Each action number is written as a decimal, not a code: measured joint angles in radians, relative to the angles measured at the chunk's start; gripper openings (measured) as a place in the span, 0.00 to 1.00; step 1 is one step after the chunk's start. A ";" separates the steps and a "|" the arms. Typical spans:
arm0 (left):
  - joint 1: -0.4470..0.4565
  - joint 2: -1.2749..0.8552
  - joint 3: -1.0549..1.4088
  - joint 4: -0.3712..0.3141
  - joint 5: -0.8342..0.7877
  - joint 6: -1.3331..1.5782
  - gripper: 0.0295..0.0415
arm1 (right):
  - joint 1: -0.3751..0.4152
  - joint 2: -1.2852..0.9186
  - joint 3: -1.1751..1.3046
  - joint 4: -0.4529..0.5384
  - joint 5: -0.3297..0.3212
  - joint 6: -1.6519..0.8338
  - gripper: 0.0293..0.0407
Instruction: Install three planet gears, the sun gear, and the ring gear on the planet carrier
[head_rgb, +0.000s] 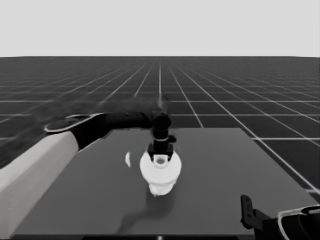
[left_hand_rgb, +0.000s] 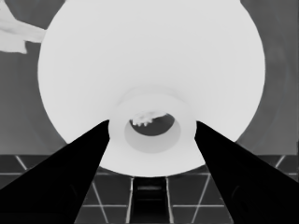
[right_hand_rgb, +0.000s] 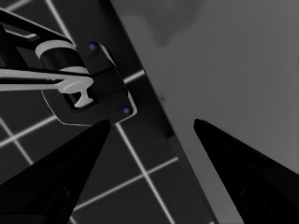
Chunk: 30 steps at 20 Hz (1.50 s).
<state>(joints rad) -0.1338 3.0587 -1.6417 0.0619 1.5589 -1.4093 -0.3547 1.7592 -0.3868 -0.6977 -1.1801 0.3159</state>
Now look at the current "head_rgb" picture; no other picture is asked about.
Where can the large thick white disc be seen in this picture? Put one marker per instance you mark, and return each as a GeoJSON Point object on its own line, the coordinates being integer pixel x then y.
{"type": "Point", "coordinates": [146, 170]}

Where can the small white toothed gear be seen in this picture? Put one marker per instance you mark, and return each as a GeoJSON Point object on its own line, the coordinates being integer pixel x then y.
{"type": "Point", "coordinates": [154, 192]}

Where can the small thin white T-shaped piece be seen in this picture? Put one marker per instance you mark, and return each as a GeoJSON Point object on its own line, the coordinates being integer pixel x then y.
{"type": "Point", "coordinates": [127, 160]}

